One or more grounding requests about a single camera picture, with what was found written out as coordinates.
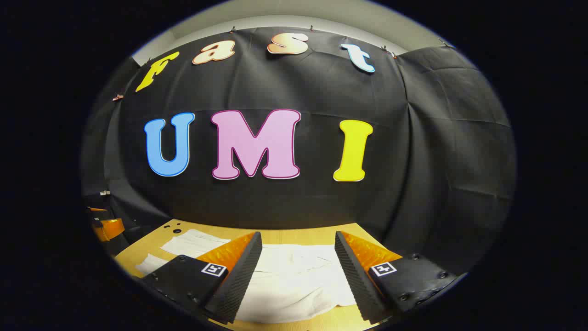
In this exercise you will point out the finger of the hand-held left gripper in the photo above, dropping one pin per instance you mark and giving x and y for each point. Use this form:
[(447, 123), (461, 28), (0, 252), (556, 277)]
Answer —
[(110, 229)]

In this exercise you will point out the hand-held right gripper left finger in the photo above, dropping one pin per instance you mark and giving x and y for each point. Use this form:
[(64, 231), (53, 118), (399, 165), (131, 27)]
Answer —
[(239, 280)]

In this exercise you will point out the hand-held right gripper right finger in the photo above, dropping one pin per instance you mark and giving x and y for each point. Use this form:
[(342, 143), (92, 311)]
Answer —
[(356, 276)]

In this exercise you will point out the black backdrop cloth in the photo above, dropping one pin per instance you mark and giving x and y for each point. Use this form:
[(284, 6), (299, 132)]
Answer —
[(285, 87)]

